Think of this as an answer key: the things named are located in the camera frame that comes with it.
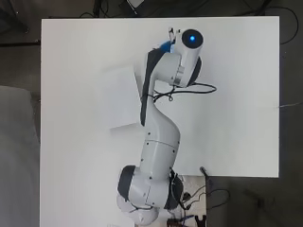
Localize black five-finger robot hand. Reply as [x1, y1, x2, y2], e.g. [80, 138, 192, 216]
[167, 26, 182, 44]

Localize blue round tub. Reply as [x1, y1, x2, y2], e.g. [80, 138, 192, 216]
[158, 41, 176, 55]

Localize white flat box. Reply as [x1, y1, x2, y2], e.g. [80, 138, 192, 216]
[100, 65, 143, 131]

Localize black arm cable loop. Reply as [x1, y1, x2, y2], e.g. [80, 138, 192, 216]
[152, 81, 218, 102]

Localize black floor cable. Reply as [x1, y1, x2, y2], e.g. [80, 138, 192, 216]
[233, 5, 300, 45]

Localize black base cables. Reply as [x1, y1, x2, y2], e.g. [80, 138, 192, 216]
[169, 169, 231, 227]

